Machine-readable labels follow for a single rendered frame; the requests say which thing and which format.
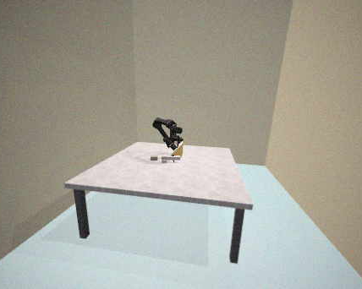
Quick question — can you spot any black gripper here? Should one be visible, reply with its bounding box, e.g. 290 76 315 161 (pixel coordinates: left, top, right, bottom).
163 133 183 148

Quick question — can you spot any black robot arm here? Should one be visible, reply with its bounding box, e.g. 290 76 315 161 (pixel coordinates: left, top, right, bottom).
152 117 183 151

